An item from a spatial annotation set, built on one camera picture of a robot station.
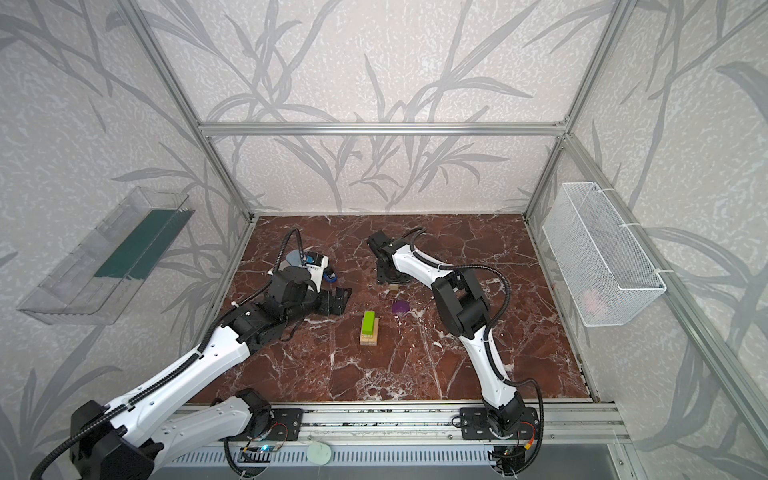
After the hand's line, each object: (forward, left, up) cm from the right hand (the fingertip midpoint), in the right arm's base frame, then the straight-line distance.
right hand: (391, 269), depth 101 cm
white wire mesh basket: (-23, -47, +33) cm, 61 cm away
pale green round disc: (-51, +15, +2) cm, 54 cm away
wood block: (-25, +5, +1) cm, 25 cm away
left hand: (-16, +12, +18) cm, 27 cm away
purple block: (-13, -3, -1) cm, 14 cm away
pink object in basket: (-22, -52, +19) cm, 59 cm away
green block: (-20, +6, 0) cm, 21 cm away
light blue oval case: (+5, +35, 0) cm, 35 cm away
